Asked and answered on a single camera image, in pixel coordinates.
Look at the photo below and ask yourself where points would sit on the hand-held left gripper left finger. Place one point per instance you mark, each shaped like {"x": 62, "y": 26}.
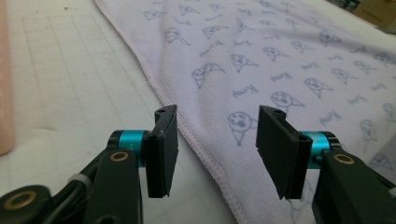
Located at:
{"x": 160, "y": 155}

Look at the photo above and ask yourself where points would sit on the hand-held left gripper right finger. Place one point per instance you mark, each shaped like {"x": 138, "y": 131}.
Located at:
{"x": 280, "y": 155}

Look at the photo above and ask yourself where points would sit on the lilac printed towel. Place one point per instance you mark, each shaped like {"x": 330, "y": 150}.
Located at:
{"x": 280, "y": 62}

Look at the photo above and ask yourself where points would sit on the white grid mat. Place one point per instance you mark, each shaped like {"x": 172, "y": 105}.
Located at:
{"x": 77, "y": 77}

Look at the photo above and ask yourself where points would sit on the brown cardboard box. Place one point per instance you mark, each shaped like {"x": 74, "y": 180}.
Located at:
{"x": 378, "y": 11}

